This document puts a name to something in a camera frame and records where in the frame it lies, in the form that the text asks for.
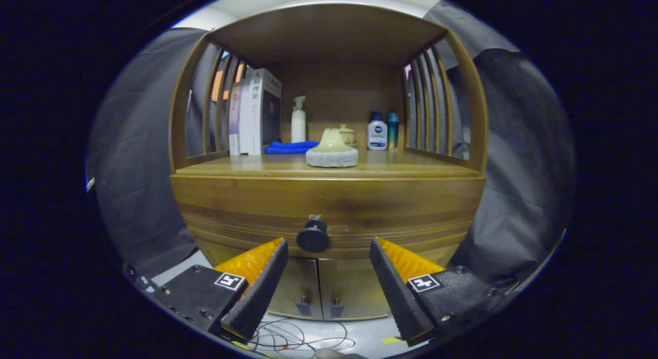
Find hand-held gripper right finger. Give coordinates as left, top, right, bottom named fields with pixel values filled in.
left=369, top=237, right=515, bottom=347

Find pale green handled sponge pad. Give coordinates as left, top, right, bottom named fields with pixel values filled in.
left=306, top=128, right=359, bottom=168

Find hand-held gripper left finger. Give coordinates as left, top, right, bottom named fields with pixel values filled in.
left=149, top=238, right=289, bottom=342

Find brown wooden cabinet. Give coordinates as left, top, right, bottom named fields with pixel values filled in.
left=169, top=3, right=489, bottom=321

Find brown wooden drawer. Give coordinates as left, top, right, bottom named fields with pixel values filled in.
left=170, top=174, right=486, bottom=261

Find white blue-capped lotion bottle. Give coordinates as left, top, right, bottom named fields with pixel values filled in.
left=367, top=112, right=388, bottom=151

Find teal slim bottle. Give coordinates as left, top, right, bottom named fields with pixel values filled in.
left=387, top=111, right=400, bottom=152

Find black round drawer knob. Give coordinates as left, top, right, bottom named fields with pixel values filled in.
left=296, top=219, right=331, bottom=253

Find wooden cabinet door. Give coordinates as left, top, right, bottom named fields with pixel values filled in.
left=267, top=257, right=323, bottom=320
left=318, top=257, right=391, bottom=319

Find white pump bottle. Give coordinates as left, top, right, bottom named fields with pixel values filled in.
left=291, top=96, right=307, bottom=143

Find thin black floor cables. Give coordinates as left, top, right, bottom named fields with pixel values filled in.
left=247, top=319, right=356, bottom=357

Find folded blue cloth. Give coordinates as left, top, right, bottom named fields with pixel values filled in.
left=265, top=141, right=320, bottom=154

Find thick white book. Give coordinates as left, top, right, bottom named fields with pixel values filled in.
left=239, top=67, right=283, bottom=155

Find thin pale purple book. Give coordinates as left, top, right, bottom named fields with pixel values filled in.
left=228, top=82, right=242, bottom=156

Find wooden countertop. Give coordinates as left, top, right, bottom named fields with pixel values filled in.
left=175, top=149, right=481, bottom=180

